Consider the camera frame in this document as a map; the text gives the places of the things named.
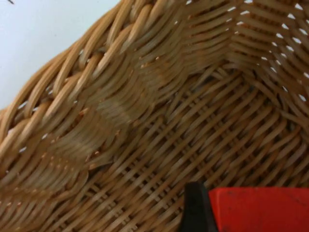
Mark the pale wicker basket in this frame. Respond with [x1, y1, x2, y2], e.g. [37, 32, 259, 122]
[0, 0, 309, 232]

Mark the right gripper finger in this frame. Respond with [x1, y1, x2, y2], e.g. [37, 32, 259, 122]
[183, 182, 218, 232]

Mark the red cube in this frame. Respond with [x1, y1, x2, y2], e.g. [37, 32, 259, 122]
[208, 186, 309, 232]

